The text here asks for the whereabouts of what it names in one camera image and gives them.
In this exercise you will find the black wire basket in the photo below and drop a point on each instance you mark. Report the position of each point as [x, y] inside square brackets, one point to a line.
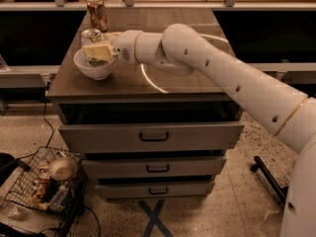
[34, 187]

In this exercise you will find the plastic water bottle in basket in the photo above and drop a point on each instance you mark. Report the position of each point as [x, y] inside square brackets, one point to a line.
[57, 202]

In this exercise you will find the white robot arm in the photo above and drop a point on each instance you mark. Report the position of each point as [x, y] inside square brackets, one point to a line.
[285, 112]

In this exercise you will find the white ceramic bowl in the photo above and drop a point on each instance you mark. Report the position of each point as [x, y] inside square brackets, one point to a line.
[93, 72]

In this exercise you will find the black chair base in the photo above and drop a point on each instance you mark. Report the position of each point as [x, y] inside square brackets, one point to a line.
[260, 165]

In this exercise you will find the small white bowl in basket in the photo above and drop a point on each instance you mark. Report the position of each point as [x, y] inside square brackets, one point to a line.
[62, 169]

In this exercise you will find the middle grey drawer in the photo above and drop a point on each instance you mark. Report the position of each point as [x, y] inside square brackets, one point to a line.
[152, 168]

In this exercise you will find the top grey drawer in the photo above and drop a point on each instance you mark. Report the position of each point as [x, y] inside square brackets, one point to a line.
[151, 137]

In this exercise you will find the orange patterned soda can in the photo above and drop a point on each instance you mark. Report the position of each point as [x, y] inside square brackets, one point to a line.
[98, 15]

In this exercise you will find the grey drawer cabinet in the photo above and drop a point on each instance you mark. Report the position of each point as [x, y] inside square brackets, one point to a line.
[139, 94]

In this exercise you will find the green white 7up can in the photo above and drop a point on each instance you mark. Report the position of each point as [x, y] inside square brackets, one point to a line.
[91, 43]

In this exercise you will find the grey drawer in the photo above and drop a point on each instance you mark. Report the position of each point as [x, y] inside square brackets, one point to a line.
[155, 190]
[151, 137]
[152, 168]

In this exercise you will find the bottom grey drawer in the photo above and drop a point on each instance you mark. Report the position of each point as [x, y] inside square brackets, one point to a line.
[155, 190]

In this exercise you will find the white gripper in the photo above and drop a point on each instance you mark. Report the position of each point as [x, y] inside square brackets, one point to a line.
[124, 46]

